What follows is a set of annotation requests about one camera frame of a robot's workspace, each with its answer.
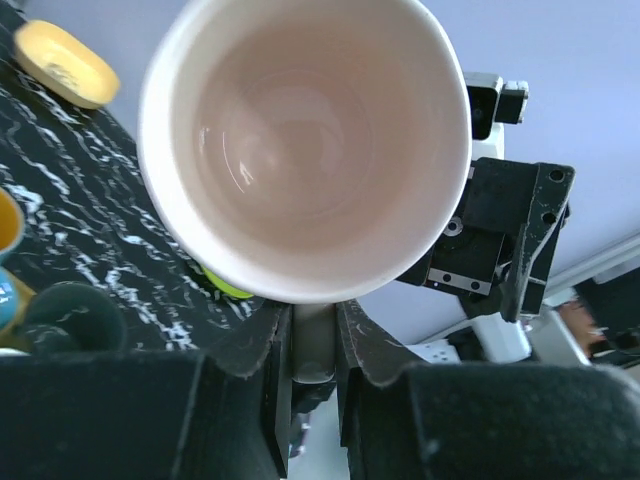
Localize orange and blue mug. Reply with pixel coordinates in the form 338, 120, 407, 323
1, 188, 35, 345

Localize pink mug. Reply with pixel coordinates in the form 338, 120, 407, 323
137, 1, 472, 383

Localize dark teal mug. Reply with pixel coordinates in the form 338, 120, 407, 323
19, 282, 127, 353

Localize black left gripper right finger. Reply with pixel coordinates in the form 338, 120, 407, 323
336, 301, 639, 479

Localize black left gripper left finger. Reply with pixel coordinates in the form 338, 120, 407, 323
1, 302, 291, 479

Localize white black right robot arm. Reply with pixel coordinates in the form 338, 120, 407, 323
399, 157, 575, 363

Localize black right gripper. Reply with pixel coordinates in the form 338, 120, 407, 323
399, 157, 575, 323

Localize yellow square dish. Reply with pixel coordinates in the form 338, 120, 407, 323
13, 20, 120, 110

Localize lime green plate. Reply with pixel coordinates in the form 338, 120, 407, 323
200, 265, 253, 300

